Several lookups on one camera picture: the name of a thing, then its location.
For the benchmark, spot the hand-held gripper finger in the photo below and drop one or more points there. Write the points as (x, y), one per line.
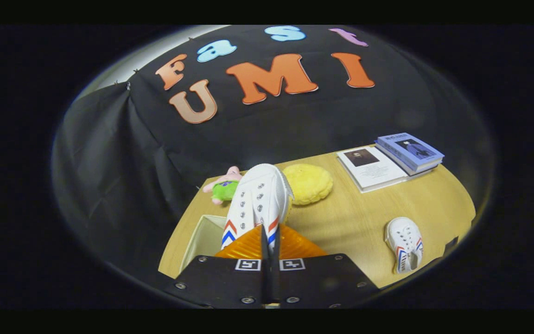
(266, 283)
(277, 283)

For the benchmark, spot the beige storage box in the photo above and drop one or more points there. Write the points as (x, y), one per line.
(204, 236)

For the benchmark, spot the white striped canvas shoe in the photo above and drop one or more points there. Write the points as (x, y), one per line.
(403, 241)
(257, 199)

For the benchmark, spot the pink plush toy green shorts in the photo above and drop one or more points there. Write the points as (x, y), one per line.
(224, 189)

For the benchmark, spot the yellow plush cushion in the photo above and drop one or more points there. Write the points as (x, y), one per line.
(311, 183)

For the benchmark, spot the white book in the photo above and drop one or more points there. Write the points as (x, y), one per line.
(373, 171)

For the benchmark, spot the blue book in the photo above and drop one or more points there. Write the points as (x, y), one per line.
(410, 150)

